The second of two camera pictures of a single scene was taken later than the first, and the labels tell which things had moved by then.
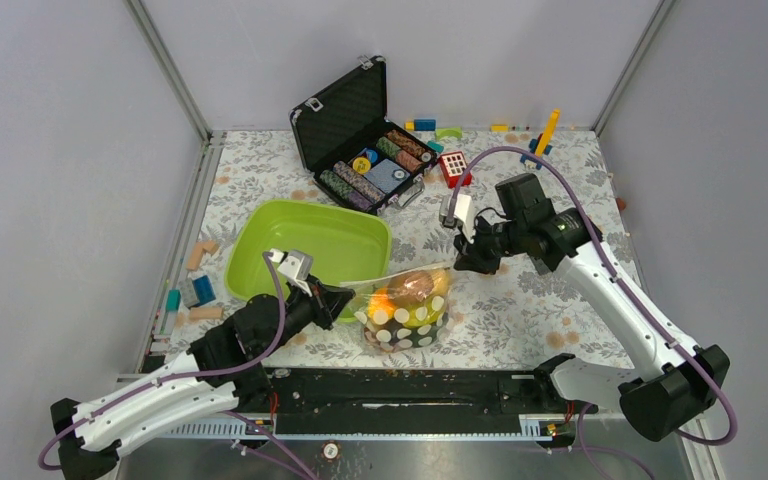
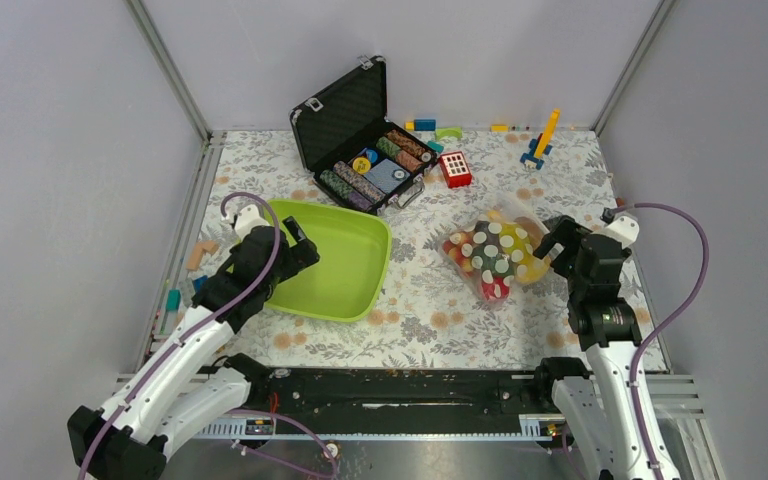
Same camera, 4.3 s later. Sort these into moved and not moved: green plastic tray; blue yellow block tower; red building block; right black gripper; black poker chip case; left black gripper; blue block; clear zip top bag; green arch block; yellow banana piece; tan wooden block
Moved: yellow banana piece; clear zip top bag; left black gripper; right black gripper
Not moved: black poker chip case; blue block; green arch block; tan wooden block; blue yellow block tower; red building block; green plastic tray
